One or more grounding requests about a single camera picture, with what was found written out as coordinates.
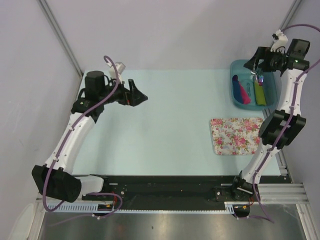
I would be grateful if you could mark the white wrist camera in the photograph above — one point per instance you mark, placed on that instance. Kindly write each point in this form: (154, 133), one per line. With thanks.
(279, 41)
(120, 67)

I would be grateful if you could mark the floral cloth mat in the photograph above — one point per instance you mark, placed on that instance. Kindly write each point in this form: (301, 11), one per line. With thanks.
(236, 135)

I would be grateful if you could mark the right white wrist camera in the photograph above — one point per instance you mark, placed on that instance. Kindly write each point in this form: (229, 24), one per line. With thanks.
(279, 41)

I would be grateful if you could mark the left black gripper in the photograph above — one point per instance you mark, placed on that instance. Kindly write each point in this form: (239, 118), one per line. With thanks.
(132, 97)

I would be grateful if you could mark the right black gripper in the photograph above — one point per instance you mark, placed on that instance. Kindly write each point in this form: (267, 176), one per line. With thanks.
(261, 53)

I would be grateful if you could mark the dark blue paper napkin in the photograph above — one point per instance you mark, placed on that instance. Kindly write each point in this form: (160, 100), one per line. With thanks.
(238, 92)

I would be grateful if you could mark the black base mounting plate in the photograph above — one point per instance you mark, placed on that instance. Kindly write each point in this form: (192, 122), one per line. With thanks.
(173, 193)

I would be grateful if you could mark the teal plastic bin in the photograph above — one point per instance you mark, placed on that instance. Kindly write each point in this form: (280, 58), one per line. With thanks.
(246, 79)

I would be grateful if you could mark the iridescent fork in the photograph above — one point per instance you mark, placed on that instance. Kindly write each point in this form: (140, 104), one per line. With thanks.
(260, 79)

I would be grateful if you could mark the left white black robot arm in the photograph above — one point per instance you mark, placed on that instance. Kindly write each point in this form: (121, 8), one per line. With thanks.
(54, 178)

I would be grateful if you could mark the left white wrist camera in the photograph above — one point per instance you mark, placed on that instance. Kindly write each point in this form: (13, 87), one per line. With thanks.
(120, 67)

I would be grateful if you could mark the green rolled napkin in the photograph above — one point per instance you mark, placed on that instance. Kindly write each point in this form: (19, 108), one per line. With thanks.
(259, 95)

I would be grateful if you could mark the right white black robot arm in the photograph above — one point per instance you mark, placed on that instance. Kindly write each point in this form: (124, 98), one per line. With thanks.
(285, 122)

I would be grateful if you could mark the aluminium rail frame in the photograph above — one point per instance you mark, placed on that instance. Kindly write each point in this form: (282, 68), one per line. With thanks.
(99, 205)

